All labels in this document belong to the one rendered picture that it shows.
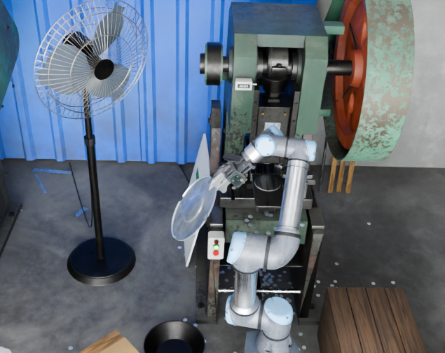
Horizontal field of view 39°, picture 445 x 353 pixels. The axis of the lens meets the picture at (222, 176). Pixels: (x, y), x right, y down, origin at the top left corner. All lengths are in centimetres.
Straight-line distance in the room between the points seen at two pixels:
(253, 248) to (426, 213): 228
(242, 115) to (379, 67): 65
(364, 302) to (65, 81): 170
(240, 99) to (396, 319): 124
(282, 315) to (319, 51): 108
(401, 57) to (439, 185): 222
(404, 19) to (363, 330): 137
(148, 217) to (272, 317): 165
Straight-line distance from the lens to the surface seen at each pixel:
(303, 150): 225
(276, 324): 252
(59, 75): 278
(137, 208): 402
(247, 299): 242
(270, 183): 295
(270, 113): 279
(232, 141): 316
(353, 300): 307
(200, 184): 258
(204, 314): 333
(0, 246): 384
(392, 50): 247
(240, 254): 217
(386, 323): 302
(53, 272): 366
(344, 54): 312
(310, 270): 312
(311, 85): 269
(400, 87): 248
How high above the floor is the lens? 254
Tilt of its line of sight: 36 degrees down
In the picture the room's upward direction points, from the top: 3 degrees clockwise
